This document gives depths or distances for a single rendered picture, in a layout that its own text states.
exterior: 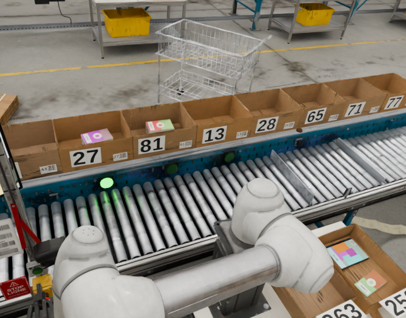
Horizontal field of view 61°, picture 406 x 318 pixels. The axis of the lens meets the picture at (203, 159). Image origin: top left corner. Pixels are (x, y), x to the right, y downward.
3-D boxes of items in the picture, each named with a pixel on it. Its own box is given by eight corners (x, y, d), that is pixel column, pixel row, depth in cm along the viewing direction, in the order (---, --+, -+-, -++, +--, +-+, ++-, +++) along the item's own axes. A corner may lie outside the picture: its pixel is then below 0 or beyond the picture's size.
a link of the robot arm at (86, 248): (41, 272, 84) (55, 320, 76) (52, 217, 76) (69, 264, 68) (92, 261, 93) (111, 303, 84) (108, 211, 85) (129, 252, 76)
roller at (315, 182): (329, 206, 213) (331, 200, 210) (282, 155, 249) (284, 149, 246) (335, 204, 215) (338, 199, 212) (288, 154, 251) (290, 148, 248)
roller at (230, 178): (257, 228, 195) (259, 222, 192) (218, 170, 230) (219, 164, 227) (265, 226, 197) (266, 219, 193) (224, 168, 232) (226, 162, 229)
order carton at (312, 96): (297, 129, 245) (303, 108, 234) (275, 108, 265) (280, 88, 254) (340, 120, 259) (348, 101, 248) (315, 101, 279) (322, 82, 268)
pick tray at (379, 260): (362, 317, 154) (371, 306, 148) (308, 250, 180) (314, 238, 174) (405, 294, 165) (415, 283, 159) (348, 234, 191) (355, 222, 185)
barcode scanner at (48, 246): (73, 261, 135) (65, 246, 128) (41, 272, 132) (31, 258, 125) (71, 248, 140) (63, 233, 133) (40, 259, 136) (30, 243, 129)
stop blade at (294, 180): (309, 206, 209) (313, 195, 204) (269, 159, 241) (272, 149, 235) (309, 206, 209) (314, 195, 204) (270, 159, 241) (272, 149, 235)
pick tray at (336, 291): (301, 332, 146) (307, 321, 140) (253, 259, 172) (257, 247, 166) (350, 307, 157) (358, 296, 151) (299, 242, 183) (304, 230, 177)
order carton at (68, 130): (62, 173, 188) (57, 149, 177) (57, 142, 208) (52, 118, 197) (133, 160, 202) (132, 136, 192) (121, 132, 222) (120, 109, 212)
